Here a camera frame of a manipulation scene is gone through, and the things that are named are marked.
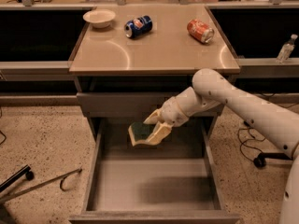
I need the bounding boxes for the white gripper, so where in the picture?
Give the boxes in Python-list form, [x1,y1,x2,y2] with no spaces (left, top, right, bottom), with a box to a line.
[143,96,189,146]

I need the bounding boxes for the green yellow sponge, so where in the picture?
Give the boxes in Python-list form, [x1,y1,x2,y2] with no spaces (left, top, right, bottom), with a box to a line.
[128,122,154,147]

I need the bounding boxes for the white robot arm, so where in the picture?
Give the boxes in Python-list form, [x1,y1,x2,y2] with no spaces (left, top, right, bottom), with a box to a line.
[128,68,299,224]

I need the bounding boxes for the open middle drawer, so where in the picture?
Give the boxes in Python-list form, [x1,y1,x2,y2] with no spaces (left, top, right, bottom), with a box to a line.
[69,119,239,224]

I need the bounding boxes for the grey drawer cabinet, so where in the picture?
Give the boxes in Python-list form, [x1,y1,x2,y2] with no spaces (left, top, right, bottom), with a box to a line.
[69,4,240,134]

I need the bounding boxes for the closed top drawer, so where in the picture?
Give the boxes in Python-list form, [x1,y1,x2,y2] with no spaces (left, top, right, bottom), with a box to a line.
[76,91,225,118]

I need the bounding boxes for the blue soda can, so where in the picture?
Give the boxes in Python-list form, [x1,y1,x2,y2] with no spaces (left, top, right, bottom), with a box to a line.
[124,15,152,39]

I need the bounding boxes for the orange soda can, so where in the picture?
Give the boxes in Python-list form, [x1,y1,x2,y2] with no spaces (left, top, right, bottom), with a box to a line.
[187,20,214,44]

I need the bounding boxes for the black office chair base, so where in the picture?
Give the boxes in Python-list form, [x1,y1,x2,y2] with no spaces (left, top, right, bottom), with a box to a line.
[253,152,291,169]

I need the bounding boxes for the metal rod with hook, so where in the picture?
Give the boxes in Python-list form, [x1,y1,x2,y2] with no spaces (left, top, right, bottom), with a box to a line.
[0,168,82,204]

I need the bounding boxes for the white ceramic bowl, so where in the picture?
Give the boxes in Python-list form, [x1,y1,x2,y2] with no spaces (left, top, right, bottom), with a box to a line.
[83,9,116,29]

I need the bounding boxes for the black stand leg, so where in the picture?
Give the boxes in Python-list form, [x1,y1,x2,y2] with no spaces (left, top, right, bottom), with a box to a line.
[0,165,35,192]

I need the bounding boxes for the clear plastic water bottle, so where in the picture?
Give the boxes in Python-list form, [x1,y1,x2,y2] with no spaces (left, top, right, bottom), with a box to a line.
[277,34,298,63]

